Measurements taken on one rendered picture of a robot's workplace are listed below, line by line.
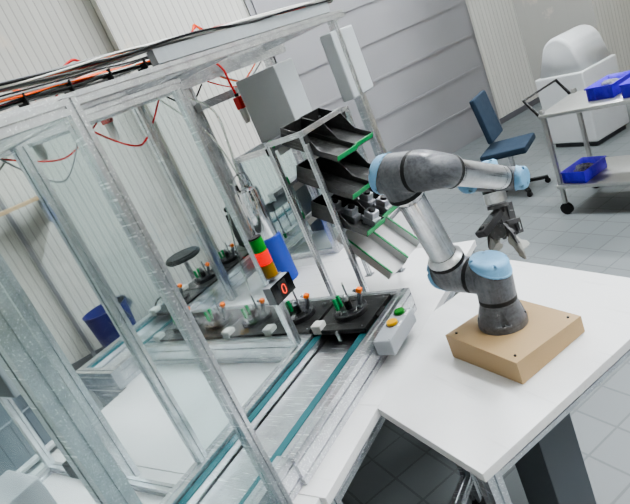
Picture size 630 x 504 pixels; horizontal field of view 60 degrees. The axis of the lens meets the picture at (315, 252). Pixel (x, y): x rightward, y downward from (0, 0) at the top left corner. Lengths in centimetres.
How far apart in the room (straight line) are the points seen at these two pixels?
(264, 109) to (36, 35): 336
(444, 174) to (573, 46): 486
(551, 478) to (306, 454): 86
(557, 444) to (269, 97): 225
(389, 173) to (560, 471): 116
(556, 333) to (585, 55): 484
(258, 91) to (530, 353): 218
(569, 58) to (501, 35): 279
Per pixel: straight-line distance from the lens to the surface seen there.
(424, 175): 146
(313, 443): 163
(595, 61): 642
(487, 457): 149
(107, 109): 167
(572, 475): 215
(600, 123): 639
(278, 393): 191
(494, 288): 169
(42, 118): 114
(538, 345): 168
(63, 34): 619
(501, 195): 194
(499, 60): 885
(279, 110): 319
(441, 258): 171
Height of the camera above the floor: 187
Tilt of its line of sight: 18 degrees down
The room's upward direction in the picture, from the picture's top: 23 degrees counter-clockwise
